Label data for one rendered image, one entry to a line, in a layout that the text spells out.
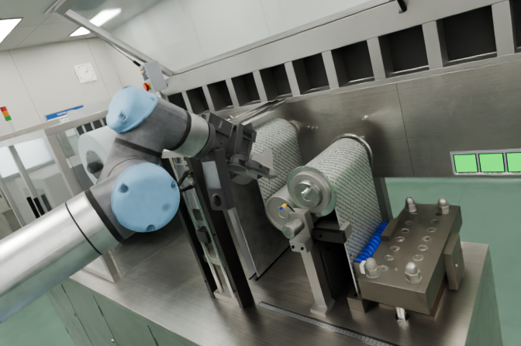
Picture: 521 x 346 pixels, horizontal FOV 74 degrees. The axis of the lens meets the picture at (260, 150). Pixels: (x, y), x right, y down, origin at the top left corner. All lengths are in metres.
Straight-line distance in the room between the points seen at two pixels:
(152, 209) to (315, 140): 0.91
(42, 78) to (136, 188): 6.04
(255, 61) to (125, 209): 0.99
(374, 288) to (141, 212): 0.67
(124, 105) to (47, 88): 5.87
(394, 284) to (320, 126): 0.57
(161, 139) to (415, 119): 0.76
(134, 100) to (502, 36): 0.83
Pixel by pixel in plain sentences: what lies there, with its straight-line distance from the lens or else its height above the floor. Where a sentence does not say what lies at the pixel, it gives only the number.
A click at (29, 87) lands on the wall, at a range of 6.33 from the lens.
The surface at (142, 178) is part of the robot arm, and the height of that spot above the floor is 1.53.
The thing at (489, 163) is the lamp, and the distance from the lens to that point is 1.09.
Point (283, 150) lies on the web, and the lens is 1.11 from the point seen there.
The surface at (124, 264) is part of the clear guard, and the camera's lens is 1.71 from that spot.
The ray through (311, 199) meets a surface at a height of 1.24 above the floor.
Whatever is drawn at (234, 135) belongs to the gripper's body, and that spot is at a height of 1.49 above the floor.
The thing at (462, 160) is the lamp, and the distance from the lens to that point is 1.10.
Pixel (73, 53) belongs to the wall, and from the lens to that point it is 6.67.
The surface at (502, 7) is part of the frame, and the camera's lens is 1.01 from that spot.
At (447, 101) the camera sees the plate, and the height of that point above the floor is 1.36.
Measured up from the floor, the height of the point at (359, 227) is 1.09.
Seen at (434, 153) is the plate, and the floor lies 1.22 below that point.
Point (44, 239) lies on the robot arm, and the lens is 0.43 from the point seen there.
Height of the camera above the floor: 1.61
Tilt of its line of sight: 14 degrees down
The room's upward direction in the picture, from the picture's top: 17 degrees counter-clockwise
